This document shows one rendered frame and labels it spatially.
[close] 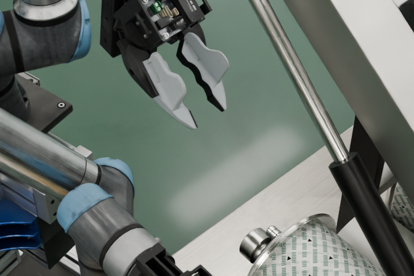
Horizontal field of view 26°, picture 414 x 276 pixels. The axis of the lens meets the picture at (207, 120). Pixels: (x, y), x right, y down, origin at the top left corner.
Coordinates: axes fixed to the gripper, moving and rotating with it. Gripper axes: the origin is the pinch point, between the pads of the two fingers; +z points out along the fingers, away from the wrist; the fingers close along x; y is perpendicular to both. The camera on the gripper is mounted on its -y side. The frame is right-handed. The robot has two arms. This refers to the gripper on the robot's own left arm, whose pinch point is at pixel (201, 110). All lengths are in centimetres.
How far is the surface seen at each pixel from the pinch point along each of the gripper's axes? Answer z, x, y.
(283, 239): 15.2, -3.6, 8.0
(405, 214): 23.3, 15.8, 1.2
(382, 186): 24.3, 29.0, -18.4
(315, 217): 15.5, 1.2, 7.6
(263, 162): 31, 88, -150
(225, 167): 26, 78, -154
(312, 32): -3, -22, 55
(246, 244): 16.7, 0.0, -7.5
